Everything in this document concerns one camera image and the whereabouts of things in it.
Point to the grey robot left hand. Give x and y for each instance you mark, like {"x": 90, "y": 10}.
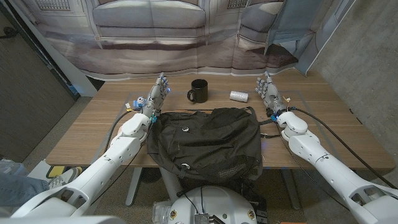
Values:
{"x": 154, "y": 98}

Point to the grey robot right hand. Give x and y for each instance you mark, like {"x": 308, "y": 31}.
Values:
{"x": 272, "y": 95}

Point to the black backpack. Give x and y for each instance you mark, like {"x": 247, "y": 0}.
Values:
{"x": 202, "y": 140}

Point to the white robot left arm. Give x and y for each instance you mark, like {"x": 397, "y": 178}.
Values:
{"x": 102, "y": 161}

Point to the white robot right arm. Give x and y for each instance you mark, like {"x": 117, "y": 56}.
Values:
{"x": 326, "y": 168}

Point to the white plastic roll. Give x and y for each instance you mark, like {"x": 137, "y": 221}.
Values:
{"x": 238, "y": 96}

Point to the black mug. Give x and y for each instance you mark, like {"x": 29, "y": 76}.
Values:
{"x": 200, "y": 91}

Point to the printed sofa room backdrop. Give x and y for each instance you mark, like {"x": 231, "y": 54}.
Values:
{"x": 155, "y": 56}

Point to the black round floor fan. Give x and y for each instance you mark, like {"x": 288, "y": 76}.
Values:
{"x": 150, "y": 175}

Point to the white table centre column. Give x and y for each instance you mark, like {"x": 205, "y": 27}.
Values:
{"x": 171, "y": 186}

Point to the white slanted table leg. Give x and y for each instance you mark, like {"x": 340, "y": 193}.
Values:
{"x": 133, "y": 186}

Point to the grey slanted table leg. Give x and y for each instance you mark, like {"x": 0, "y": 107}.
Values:
{"x": 290, "y": 189}

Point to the black equipment box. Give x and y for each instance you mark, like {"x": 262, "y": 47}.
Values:
{"x": 259, "y": 208}

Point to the clear plastic bag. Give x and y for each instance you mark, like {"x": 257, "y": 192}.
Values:
{"x": 160, "y": 213}

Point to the grey white sneaker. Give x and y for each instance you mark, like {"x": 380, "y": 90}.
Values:
{"x": 65, "y": 177}

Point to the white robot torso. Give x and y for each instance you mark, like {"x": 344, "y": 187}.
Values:
{"x": 217, "y": 205}

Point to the clear plastic bin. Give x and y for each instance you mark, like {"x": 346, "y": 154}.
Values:
{"x": 11, "y": 168}

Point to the person's leg in jeans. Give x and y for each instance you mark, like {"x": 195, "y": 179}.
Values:
{"x": 18, "y": 189}

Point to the white backdrop stand post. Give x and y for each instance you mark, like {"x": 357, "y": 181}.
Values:
{"x": 84, "y": 87}

